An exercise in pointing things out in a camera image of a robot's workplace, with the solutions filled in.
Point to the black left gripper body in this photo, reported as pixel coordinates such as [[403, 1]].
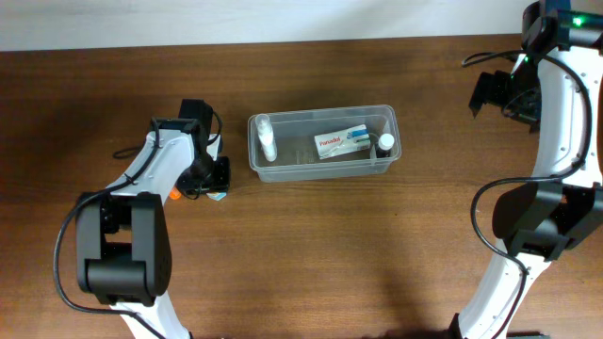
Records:
[[220, 174]]

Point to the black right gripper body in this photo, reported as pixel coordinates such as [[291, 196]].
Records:
[[491, 89]]

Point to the small jar gold lid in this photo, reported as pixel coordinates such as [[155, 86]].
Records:
[[216, 196]]

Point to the orange tube white cap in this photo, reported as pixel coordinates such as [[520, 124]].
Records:
[[175, 194]]

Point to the white translucent spray bottle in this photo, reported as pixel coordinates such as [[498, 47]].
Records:
[[266, 137]]

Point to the dark bottle white cap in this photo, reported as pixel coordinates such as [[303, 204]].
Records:
[[384, 145]]

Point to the white Panadol medicine box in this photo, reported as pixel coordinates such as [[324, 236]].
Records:
[[351, 140]]

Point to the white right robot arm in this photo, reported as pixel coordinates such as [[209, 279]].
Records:
[[554, 88]]

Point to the clear plastic container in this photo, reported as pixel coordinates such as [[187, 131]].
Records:
[[297, 156]]

